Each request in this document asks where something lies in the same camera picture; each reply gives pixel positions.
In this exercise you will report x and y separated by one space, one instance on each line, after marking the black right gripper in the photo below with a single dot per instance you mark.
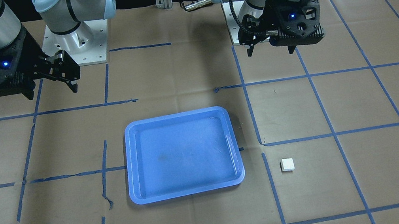
31 54

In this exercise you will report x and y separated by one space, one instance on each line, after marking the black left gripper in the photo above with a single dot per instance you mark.
266 13

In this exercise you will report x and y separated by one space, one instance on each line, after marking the white block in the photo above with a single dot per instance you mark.
287 164

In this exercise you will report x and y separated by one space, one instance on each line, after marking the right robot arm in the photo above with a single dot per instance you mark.
61 16

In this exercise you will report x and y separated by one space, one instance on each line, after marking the blue plastic tray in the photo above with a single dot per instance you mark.
180 154

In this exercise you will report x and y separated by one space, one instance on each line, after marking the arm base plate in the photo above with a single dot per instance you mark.
232 26
87 45

